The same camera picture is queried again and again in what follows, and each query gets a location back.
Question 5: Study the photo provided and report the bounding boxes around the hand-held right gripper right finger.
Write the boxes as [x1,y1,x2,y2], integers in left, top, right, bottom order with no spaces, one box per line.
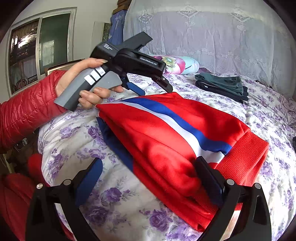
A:
[194,156,272,241]

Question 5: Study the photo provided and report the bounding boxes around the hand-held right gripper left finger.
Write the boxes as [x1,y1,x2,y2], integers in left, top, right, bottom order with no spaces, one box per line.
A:
[25,158,104,241]

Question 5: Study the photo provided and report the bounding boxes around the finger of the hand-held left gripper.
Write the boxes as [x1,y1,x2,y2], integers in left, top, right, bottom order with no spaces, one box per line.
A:
[151,74,174,94]
[120,75,146,96]

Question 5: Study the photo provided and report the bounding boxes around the red pants with striped side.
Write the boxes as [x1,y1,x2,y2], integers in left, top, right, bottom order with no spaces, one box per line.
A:
[95,92,270,232]

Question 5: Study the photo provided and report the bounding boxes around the person's left forearm red sleeve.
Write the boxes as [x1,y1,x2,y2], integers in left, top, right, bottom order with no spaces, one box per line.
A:
[0,70,68,153]

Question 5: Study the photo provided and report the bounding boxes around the person's left hand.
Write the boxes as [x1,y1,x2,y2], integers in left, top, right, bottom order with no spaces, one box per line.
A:
[55,58,124,109]

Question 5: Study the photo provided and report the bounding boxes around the folded teal floral quilt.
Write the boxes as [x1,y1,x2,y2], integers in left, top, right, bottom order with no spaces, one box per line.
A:
[151,55,200,75]

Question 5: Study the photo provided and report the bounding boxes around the purple floral bedsheet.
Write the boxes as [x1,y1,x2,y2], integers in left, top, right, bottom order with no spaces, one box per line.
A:
[37,73,296,241]

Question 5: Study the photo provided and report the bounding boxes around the blue bag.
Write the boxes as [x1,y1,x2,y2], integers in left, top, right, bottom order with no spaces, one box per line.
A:
[109,9,127,44]

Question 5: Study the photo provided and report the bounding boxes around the white panel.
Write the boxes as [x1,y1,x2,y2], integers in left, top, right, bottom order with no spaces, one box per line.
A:
[93,21,104,45]

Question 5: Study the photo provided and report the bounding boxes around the dark green folded garment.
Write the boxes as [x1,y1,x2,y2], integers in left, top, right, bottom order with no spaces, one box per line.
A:
[194,72,250,104]

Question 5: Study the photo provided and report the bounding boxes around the framed picture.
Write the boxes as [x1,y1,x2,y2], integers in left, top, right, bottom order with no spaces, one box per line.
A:
[46,59,86,77]

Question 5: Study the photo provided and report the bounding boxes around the white lace cover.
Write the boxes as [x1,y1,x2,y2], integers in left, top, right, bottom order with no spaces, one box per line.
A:
[122,0,296,109]

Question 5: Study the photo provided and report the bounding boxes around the person's red jacket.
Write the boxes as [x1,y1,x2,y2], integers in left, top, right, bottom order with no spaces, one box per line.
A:
[0,154,77,241]

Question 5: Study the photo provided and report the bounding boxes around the window with white frame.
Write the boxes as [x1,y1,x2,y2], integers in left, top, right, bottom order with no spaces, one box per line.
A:
[6,7,77,96]

